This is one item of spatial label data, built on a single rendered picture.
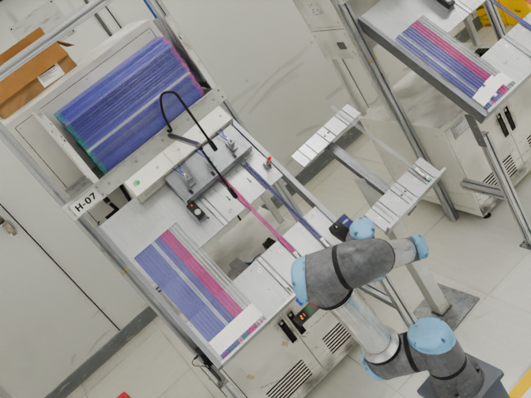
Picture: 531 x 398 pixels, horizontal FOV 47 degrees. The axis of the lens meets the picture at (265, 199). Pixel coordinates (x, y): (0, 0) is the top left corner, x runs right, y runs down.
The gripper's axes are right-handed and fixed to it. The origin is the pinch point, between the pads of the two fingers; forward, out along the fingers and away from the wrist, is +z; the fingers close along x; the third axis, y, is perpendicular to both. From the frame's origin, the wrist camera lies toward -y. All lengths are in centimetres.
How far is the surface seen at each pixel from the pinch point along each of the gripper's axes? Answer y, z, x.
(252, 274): -19.3, 9.9, -28.2
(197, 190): -56, 4, -22
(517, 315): 62, 45, 45
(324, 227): -13.8, 9.9, 4.2
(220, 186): -54, 10, -14
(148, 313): -85, 197, -70
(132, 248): -58, 10, -54
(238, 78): -150, 141, 74
